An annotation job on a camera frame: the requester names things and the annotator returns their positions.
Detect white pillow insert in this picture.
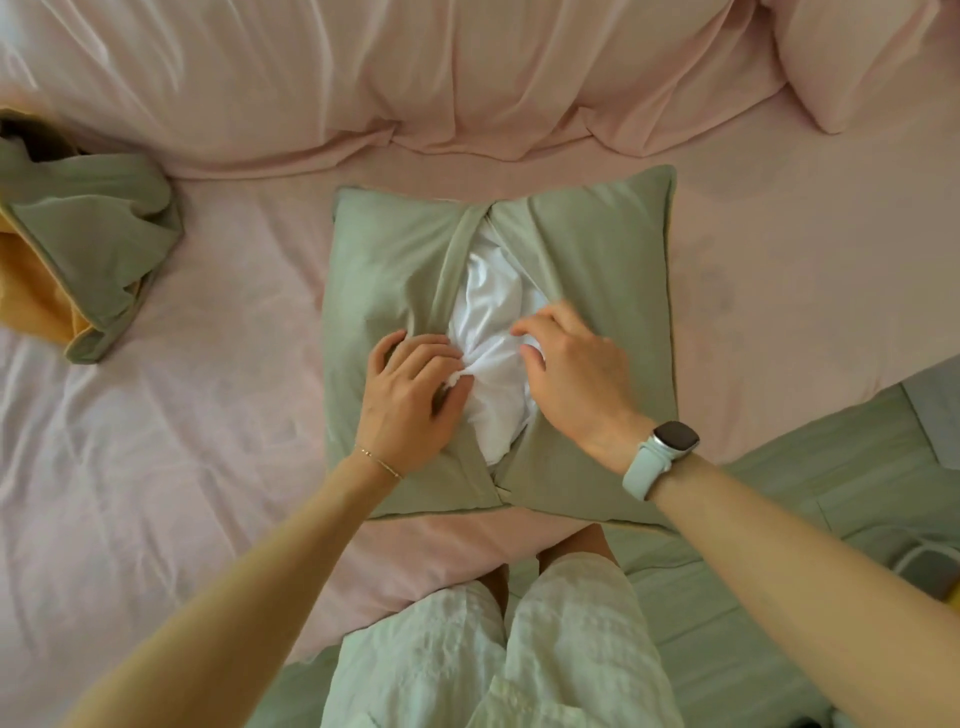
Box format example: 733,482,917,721
446,221,553,468

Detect person's right hand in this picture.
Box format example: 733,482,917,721
509,301,655,478

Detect white round rim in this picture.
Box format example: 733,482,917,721
892,541,960,579

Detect pink pillow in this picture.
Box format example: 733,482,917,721
761,0,946,136

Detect pink ruffled duvet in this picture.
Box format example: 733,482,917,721
0,0,789,181

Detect white smartwatch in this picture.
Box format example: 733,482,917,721
622,419,702,504

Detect person's left hand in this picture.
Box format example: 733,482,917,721
354,329,476,481

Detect grey and orange pillowcase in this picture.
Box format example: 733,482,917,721
0,108,185,367
320,164,680,534

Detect person's left leg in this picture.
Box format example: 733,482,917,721
479,562,513,624

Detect thin gold bracelet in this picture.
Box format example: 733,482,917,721
353,447,405,481

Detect person's white shorts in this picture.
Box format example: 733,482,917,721
320,553,685,728

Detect person's right leg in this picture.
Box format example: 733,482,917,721
541,523,620,575

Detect pink bed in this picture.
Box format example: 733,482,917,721
0,86,960,728

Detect person's right forearm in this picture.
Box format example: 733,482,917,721
648,457,960,728

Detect white nightstand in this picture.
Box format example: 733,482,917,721
901,356,960,472

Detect person's leg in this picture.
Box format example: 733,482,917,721
479,562,513,624
541,523,620,575

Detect person's left forearm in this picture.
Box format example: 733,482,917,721
59,453,403,728

